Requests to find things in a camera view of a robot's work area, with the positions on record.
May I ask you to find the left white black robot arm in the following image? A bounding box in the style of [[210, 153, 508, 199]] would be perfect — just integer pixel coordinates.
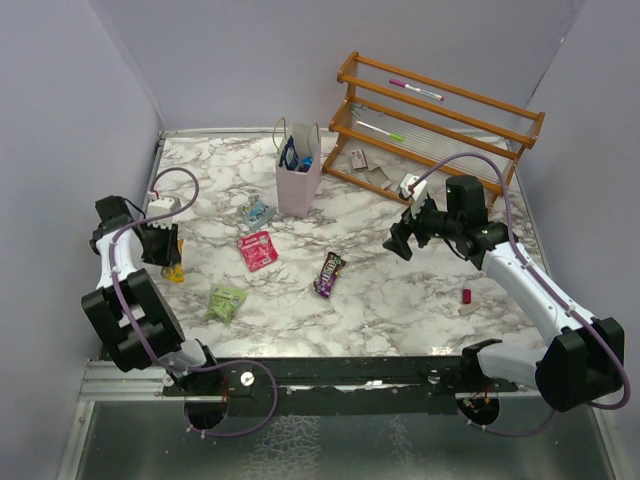
[[81, 196, 221, 395]]

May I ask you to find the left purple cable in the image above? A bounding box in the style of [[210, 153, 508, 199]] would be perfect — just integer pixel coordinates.
[[109, 167, 280, 441]]

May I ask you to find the blue white snack bar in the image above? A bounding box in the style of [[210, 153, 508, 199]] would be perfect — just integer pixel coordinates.
[[298, 156, 313, 172]]

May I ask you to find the small red white box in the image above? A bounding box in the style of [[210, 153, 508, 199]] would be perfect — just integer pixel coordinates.
[[350, 149, 368, 171]]

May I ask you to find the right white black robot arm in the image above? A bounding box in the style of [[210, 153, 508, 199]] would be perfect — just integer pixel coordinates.
[[383, 175, 625, 412]]

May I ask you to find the yellow m&m's packet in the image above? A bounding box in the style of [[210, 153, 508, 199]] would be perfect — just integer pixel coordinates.
[[161, 239, 185, 283]]

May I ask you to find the green snack packet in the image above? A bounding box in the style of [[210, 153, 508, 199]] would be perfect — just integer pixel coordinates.
[[204, 286, 247, 324]]

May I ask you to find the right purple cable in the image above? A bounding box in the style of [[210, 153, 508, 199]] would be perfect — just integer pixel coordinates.
[[407, 152, 629, 439]]

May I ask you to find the pink marker pen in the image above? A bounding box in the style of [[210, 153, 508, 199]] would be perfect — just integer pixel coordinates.
[[388, 78, 444, 102]]

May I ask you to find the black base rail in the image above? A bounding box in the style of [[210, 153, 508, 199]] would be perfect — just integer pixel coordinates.
[[163, 355, 517, 418]]

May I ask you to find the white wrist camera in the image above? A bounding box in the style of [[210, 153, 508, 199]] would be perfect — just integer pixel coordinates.
[[397, 173, 428, 217], [146, 193, 181, 230]]

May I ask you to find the wooden shelf rack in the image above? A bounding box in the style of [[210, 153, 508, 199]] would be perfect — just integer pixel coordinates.
[[323, 51, 545, 200]]

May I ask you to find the pink paper bag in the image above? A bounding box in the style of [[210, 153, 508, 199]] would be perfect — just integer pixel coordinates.
[[272, 117, 322, 218]]

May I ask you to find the aluminium frame rail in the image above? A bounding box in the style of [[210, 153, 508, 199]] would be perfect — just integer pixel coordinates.
[[79, 361, 167, 402]]

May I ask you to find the small beige block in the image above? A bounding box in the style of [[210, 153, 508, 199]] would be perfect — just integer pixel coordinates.
[[458, 302, 481, 316]]

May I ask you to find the green tipped white pen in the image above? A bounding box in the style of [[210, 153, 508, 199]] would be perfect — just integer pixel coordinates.
[[355, 120, 405, 143]]

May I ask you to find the pink snack packet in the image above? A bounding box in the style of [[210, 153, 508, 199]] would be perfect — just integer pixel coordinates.
[[236, 231, 278, 272]]

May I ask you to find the purple cable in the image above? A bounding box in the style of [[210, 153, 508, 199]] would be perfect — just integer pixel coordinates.
[[109, 167, 280, 441], [407, 152, 629, 439]]

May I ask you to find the blue Burts chips bag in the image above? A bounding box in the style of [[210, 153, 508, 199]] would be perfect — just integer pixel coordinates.
[[278, 136, 300, 171]]

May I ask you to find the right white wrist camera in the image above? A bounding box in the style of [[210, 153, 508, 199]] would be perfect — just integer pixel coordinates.
[[397, 173, 428, 217]]

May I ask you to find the purple m&m's packet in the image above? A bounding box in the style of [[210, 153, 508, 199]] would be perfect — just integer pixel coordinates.
[[313, 252, 346, 299]]

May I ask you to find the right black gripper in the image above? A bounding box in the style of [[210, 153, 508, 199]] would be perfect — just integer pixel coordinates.
[[384, 192, 462, 259]]

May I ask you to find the grey blue snack packet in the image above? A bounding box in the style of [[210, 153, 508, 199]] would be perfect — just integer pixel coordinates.
[[242, 199, 276, 231]]

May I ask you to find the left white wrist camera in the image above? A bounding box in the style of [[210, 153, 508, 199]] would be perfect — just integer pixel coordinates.
[[146, 193, 181, 230]]

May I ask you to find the small red cylinder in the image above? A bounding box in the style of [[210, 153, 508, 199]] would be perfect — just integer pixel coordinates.
[[462, 288, 472, 304]]

